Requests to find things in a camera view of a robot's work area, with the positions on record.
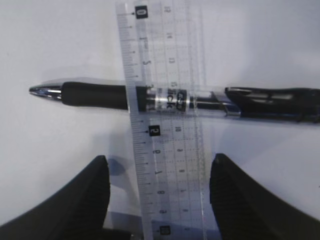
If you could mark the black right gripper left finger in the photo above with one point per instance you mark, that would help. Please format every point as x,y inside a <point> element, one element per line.
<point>75,212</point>

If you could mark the transparent plastic ruler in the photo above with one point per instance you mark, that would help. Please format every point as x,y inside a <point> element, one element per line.
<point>161,46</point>

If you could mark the left black gel pen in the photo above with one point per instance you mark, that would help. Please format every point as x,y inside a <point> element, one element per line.
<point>300,105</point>

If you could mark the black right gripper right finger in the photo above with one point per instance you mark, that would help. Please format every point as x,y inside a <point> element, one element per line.
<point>245,210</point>

